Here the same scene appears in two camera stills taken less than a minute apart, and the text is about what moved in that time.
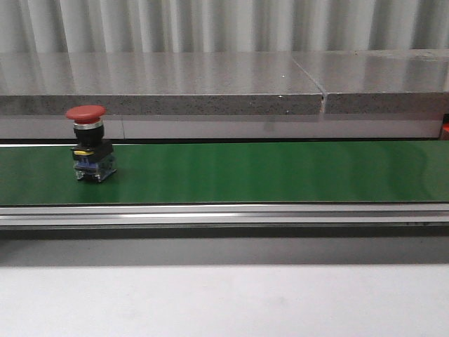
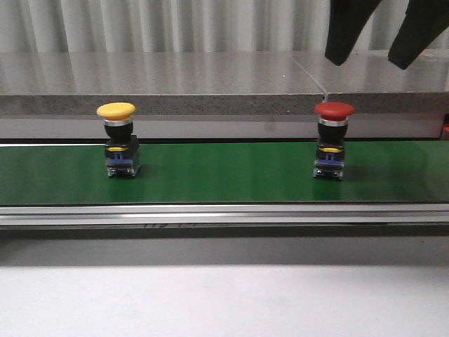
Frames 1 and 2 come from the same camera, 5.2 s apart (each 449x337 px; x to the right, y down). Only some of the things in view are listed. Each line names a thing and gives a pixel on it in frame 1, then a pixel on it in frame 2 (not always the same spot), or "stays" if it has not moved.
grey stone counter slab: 158,83 stays
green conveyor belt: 232,173 stays
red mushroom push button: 93,156 to 330,149
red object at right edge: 445,127 stays
